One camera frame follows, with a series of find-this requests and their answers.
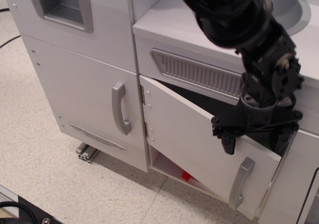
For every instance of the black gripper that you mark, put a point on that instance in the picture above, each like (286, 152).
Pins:
(240, 120)

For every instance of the white cabinet door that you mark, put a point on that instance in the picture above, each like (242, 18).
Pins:
(182, 132)
(296, 188)

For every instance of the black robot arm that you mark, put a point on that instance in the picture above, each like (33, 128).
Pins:
(272, 71)

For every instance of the white toy kitchen cabinet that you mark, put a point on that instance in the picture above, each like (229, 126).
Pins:
(170, 26)

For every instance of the red toy cup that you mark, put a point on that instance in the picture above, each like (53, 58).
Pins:
(185, 176)

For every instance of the grey vent panel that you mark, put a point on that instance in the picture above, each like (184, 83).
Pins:
(197, 73)

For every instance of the silver toy sink basin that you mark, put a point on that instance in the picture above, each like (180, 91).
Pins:
(293, 15)

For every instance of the silver fridge emblem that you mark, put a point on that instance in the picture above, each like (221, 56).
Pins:
(97, 137)

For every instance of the white toy fridge unit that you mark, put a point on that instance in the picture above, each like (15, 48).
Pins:
(77, 71)

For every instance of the silver ice dispenser recess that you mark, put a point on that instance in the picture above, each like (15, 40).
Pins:
(71, 13)

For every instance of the silver fridge door handle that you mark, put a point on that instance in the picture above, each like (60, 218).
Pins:
(118, 93)

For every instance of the aluminium extrusion rail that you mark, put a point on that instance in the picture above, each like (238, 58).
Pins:
(87, 153)

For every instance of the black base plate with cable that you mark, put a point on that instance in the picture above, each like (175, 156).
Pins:
(28, 213)

